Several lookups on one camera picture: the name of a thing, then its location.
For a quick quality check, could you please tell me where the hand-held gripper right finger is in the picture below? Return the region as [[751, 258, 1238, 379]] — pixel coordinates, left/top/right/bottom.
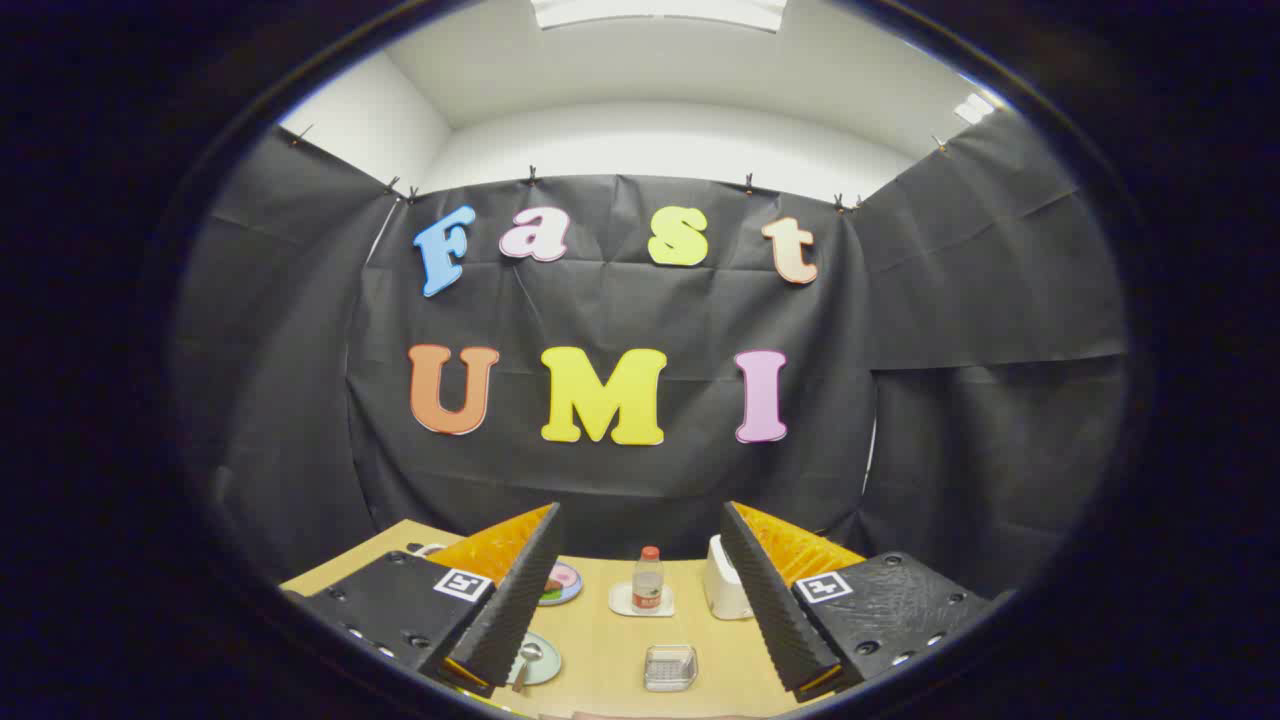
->
[[720, 500, 1016, 702]]

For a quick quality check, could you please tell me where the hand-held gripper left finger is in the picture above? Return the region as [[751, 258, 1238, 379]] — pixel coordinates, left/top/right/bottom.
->
[[283, 502, 563, 699]]

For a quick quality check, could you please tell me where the blue food plate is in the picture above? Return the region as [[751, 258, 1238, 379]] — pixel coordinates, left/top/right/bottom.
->
[[538, 560, 584, 607]]

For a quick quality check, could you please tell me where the white toaster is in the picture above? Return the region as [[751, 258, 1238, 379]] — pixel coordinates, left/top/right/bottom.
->
[[703, 535, 755, 621]]

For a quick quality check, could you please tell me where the pale green plate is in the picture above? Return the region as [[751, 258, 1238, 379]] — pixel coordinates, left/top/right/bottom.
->
[[505, 632, 563, 687]]

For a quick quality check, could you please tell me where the white square coaster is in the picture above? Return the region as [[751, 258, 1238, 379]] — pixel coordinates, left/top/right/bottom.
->
[[608, 582, 676, 618]]

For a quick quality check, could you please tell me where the clear water bottle red cap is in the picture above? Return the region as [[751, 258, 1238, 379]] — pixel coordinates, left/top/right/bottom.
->
[[632, 546, 665, 611]]

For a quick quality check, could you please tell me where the long ceiling light panel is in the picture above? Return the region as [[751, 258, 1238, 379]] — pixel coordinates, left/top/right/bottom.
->
[[530, 0, 789, 33]]

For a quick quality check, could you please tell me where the metal wire cutlery rack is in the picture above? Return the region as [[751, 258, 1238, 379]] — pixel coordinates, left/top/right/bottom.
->
[[643, 645, 698, 693]]

